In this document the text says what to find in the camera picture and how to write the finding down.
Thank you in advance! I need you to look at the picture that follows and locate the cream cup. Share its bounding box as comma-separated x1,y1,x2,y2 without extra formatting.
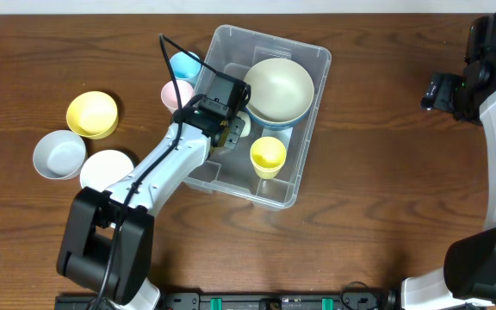
237,111,251,138

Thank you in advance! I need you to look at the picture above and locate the pink cup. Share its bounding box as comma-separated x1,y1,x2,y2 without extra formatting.
161,80,194,114

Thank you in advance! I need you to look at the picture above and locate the light blue cup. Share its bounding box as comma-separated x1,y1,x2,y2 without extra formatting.
170,52,202,86

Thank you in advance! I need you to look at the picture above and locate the yellow cup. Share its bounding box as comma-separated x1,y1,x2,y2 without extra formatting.
250,136,287,171
253,164,282,179

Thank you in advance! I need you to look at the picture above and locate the beige bowl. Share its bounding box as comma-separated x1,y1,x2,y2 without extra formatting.
244,58,315,123

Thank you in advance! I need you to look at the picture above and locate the dark blue bowl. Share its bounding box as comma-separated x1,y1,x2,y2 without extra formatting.
245,106,310,131

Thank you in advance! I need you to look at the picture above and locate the clear plastic storage container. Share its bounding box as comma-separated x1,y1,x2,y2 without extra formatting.
184,25,332,210

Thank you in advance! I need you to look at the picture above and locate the yellow bowl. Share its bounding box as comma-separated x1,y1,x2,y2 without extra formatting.
66,91,119,140

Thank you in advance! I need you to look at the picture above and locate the white bowl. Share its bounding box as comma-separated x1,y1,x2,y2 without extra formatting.
79,150,133,192

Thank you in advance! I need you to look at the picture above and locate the grey bowl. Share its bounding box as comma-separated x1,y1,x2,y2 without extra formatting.
33,130,88,180

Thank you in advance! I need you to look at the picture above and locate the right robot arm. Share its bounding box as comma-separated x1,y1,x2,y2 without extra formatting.
399,13,496,309

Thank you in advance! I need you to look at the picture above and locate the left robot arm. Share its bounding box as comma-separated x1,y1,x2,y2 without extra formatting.
57,72,251,309

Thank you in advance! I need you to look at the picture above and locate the white label in container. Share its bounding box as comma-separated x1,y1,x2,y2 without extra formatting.
268,127,293,149

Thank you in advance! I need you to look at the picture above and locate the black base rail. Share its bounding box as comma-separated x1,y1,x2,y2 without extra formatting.
53,290,404,310

